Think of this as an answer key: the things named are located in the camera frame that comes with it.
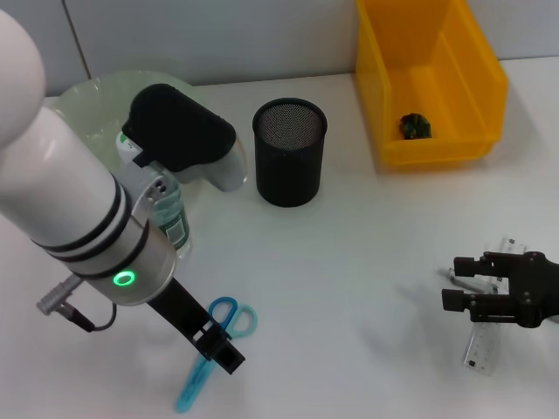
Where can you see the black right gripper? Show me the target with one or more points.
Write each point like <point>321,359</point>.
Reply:
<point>537,288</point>

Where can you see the clear plastic ruler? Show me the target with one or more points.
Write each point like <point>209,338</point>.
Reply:
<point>480,349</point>

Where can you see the pale green glass fruit plate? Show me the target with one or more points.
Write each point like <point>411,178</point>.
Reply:
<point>96,113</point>

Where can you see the grey white pen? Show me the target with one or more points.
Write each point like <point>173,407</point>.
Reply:
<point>463,283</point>

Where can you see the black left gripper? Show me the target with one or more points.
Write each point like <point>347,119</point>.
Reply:
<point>179,310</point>

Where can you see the yellow plastic bin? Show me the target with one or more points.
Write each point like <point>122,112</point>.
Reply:
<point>436,87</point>

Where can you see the black mesh pen cup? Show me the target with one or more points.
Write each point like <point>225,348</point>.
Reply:
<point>288,166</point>

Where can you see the green plastic wrapper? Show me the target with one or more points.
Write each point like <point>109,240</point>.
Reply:
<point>416,126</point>

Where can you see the blue scissors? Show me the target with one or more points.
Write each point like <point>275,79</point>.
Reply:
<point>236,320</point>

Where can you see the clear green-label water bottle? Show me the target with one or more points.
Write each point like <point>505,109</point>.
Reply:
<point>172,218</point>

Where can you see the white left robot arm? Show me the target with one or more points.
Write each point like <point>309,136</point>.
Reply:
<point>57,174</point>

